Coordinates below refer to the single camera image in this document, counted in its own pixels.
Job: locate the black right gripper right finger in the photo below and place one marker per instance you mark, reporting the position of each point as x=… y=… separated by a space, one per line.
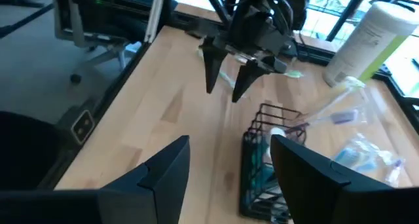
x=314 y=191

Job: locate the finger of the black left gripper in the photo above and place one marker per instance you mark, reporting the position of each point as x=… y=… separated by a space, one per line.
x=212 y=70
x=248 y=80

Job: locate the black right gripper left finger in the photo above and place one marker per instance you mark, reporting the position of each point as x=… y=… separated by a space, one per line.
x=147 y=194

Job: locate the white wipes canister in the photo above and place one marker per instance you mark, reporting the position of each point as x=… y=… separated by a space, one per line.
x=366 y=44

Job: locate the black chair seat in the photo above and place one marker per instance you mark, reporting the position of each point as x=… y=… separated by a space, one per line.
x=26 y=152

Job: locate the white table bracket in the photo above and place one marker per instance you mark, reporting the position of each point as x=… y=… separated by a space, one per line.
x=154 y=17

